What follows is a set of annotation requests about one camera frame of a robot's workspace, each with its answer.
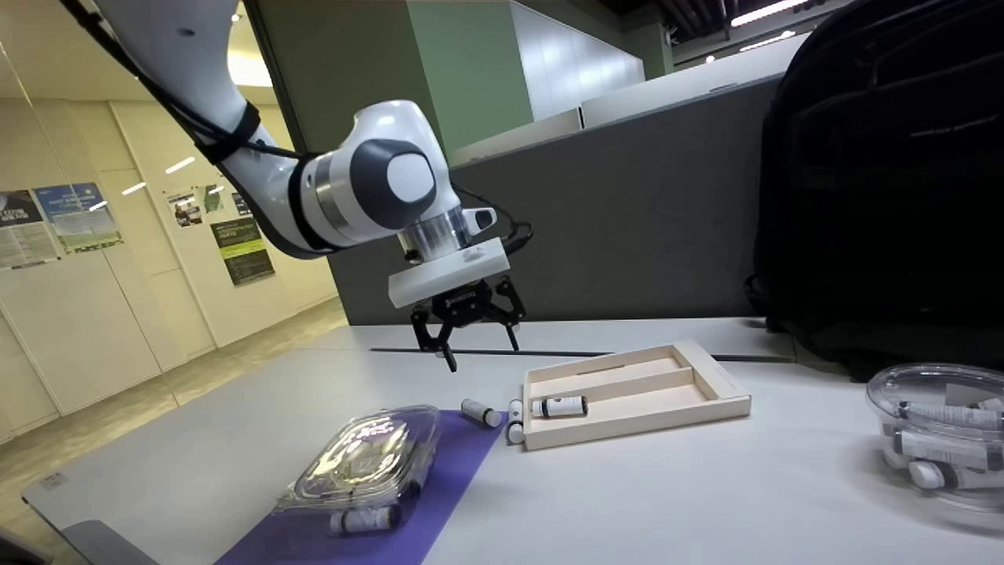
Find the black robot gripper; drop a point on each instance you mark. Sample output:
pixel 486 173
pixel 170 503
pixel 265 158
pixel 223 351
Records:
pixel 467 300

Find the small grey blue object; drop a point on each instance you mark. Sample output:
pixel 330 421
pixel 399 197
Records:
pixel 480 416

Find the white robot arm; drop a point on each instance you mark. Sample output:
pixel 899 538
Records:
pixel 261 135

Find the light wooden divided box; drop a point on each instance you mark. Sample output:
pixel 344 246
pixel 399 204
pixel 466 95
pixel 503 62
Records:
pixel 668 412

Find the white wrist flange plate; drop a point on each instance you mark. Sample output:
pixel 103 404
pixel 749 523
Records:
pixel 451 273

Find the small bottle with red logo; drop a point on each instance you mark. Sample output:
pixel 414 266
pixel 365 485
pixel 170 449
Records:
pixel 515 421
pixel 564 405

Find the purple mat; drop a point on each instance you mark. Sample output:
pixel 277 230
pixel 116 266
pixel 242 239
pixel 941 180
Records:
pixel 439 480

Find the clear plastic bag of bottles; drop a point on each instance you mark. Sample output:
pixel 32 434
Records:
pixel 361 457

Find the small white-label bottle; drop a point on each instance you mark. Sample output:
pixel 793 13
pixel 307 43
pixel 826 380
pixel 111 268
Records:
pixel 402 487
pixel 944 416
pixel 941 449
pixel 361 519
pixel 959 478

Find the grey desk partition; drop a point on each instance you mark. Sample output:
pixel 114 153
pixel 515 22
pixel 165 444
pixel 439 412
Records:
pixel 629 230

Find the green pillar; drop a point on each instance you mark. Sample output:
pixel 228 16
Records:
pixel 473 73

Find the recessed ceiling light panel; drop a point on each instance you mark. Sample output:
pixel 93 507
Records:
pixel 248 63

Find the ceiling strip light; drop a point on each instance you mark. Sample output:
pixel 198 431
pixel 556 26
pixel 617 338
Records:
pixel 769 10

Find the black backpack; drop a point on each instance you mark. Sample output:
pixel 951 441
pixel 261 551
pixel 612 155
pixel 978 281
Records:
pixel 888 178

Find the clear glass bowl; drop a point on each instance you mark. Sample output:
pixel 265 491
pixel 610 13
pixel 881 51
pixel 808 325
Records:
pixel 941 449

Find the dark green wall poster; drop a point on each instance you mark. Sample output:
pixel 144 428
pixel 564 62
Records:
pixel 242 252

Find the small dark wall poster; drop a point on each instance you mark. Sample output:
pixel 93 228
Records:
pixel 242 202

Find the small green wall poster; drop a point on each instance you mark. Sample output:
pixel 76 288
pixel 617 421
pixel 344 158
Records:
pixel 215 200

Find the small photo wall poster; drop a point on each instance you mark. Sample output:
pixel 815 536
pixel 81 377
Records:
pixel 187 208

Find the blue and green wall poster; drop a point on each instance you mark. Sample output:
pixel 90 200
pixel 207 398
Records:
pixel 80 217

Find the pale text wall poster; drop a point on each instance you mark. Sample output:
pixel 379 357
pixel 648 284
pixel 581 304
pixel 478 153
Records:
pixel 26 230

